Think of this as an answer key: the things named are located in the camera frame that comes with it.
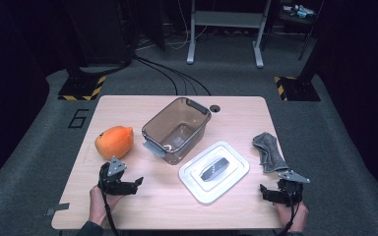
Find grey tape strip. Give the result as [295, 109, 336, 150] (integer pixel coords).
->
[45, 202, 71, 217]

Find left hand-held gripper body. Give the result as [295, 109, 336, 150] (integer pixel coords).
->
[97, 156, 130, 197]

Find dark shelf with clutter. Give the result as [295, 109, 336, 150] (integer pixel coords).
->
[279, 2, 319, 22]

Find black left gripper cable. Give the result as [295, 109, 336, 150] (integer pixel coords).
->
[99, 181, 121, 236]

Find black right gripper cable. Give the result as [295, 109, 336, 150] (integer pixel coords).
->
[276, 186, 302, 236]

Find person's right hand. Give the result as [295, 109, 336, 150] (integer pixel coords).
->
[273, 201, 310, 234]

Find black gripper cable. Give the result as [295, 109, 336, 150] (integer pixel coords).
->
[99, 181, 121, 236]
[276, 186, 302, 236]

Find brown transparent storage box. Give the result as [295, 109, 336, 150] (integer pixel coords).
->
[141, 96, 213, 166]

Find white lid with grey handle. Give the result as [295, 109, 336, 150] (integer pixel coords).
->
[178, 141, 251, 206]

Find person's left hand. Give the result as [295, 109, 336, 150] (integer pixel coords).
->
[89, 185, 124, 227]

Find black cabinet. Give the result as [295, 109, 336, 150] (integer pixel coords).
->
[62, 0, 136, 67]

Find black stand base striped edge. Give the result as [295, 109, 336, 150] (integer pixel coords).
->
[274, 76, 322, 102]
[57, 75, 107, 101]

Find orange plush toy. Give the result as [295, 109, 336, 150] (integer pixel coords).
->
[94, 125, 135, 161]

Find white metal stand frame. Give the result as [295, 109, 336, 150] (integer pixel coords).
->
[186, 0, 273, 69]

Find grey cloth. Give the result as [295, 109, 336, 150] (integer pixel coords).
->
[252, 132, 290, 174]

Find black floor cables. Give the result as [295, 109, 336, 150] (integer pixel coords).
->
[133, 55, 212, 96]

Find white cables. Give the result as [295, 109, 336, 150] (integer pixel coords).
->
[163, 0, 209, 51]

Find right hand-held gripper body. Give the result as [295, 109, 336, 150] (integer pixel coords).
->
[275, 170, 311, 207]

